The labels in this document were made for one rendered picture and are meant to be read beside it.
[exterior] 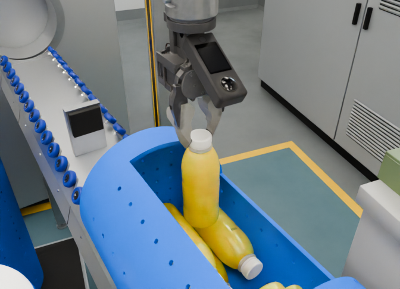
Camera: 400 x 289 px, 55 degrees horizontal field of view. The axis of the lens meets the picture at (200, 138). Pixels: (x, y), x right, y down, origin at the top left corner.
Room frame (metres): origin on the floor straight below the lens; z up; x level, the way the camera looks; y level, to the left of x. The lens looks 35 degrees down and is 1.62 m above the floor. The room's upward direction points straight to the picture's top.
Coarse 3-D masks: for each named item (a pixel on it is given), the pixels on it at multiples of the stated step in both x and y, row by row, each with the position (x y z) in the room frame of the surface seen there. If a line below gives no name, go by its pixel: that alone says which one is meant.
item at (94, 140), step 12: (72, 108) 0.92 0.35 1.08; (84, 108) 0.93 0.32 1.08; (96, 108) 0.94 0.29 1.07; (72, 120) 0.90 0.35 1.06; (84, 120) 0.91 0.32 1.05; (96, 120) 0.93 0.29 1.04; (72, 132) 0.90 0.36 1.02; (84, 132) 0.91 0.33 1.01; (96, 132) 0.95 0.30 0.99; (72, 144) 0.91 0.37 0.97; (84, 144) 0.92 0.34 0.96; (96, 144) 0.94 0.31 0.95
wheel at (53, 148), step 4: (52, 144) 0.90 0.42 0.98; (56, 144) 0.89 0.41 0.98; (48, 148) 0.90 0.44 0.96; (52, 148) 0.89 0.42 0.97; (56, 148) 0.88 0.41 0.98; (48, 152) 0.89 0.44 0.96; (52, 152) 0.87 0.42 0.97; (56, 152) 0.88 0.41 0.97; (52, 156) 0.87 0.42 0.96; (56, 156) 0.88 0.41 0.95
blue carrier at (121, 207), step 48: (144, 144) 0.54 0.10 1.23; (96, 192) 0.48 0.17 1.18; (144, 192) 0.44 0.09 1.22; (240, 192) 0.56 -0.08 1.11; (96, 240) 0.44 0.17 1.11; (144, 240) 0.37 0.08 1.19; (288, 240) 0.44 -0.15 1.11; (144, 288) 0.31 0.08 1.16; (192, 288) 0.28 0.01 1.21; (240, 288) 0.44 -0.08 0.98; (336, 288) 0.27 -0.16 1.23
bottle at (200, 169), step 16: (192, 160) 0.51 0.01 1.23; (208, 160) 0.51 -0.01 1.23; (192, 176) 0.50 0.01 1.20; (208, 176) 0.50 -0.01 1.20; (192, 192) 0.50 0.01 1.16; (208, 192) 0.50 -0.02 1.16; (192, 208) 0.50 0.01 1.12; (208, 208) 0.50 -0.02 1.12; (192, 224) 0.50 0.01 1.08; (208, 224) 0.50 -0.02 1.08
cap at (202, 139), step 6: (192, 132) 0.54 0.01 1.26; (198, 132) 0.54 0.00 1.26; (204, 132) 0.54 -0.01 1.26; (192, 138) 0.52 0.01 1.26; (198, 138) 0.52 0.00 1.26; (204, 138) 0.52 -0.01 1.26; (210, 138) 0.52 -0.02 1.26; (192, 144) 0.52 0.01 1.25; (198, 144) 0.51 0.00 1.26; (204, 144) 0.51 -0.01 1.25; (210, 144) 0.52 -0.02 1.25
